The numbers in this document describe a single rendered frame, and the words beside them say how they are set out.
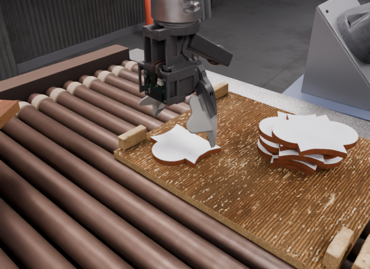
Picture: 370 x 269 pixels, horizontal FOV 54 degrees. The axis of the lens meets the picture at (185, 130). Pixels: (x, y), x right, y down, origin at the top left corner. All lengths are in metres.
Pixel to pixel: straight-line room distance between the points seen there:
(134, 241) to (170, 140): 0.22
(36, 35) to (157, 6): 3.27
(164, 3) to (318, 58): 0.59
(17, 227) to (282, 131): 0.43
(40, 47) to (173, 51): 3.30
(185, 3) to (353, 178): 0.39
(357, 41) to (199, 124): 0.55
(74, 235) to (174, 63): 0.29
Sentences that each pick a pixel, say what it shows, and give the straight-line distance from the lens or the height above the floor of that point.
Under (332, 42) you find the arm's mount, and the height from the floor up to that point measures 1.03.
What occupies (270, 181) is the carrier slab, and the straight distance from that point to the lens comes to 0.61.
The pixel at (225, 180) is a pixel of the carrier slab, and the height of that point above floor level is 0.94.
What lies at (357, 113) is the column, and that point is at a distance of 1.02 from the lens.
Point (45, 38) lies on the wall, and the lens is 3.84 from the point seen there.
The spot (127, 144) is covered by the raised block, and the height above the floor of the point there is 0.95.
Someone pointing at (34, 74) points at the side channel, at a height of 0.95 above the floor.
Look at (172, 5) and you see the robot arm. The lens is 0.52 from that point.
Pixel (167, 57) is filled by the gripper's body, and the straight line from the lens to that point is 0.54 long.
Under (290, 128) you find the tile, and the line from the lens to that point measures 0.63.
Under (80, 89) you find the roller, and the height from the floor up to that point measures 0.92.
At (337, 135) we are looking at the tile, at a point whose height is 1.00.
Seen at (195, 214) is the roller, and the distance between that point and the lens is 0.57.
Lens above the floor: 1.32
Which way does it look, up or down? 32 degrees down
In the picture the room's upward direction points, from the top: straight up
